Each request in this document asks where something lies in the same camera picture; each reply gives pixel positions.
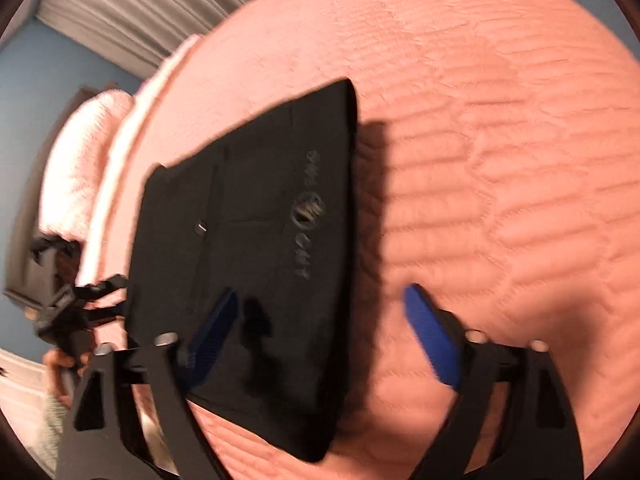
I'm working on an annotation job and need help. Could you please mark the grey pleated curtain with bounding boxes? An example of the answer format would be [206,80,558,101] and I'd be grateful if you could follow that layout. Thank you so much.
[37,0,313,81]

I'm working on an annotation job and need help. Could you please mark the pink floral pillow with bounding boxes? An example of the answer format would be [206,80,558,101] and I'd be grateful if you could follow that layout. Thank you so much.
[39,89,137,241]

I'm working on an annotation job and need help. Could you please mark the black pants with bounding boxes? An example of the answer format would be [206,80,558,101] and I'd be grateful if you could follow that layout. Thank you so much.
[124,78,359,463]

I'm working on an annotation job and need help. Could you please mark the person's patterned trousers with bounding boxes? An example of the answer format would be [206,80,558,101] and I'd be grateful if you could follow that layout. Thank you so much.
[27,394,73,466]

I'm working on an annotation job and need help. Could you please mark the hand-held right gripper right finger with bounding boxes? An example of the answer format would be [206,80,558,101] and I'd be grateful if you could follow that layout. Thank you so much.
[402,282,586,480]

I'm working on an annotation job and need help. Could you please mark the light pink blanket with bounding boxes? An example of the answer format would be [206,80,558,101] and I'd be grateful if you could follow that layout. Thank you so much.
[80,35,206,283]

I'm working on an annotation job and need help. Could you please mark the person's left hand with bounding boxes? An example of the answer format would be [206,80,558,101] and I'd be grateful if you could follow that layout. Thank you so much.
[42,349,92,408]

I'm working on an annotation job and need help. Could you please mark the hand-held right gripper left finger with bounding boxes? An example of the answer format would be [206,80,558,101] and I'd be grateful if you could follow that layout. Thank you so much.
[56,287,241,480]

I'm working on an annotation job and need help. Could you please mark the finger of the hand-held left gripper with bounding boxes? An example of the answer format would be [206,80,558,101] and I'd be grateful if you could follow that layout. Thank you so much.
[74,274,129,325]

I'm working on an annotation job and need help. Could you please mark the salmon quilted bedspread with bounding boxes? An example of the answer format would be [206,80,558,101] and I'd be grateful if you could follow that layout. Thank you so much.
[85,0,640,480]

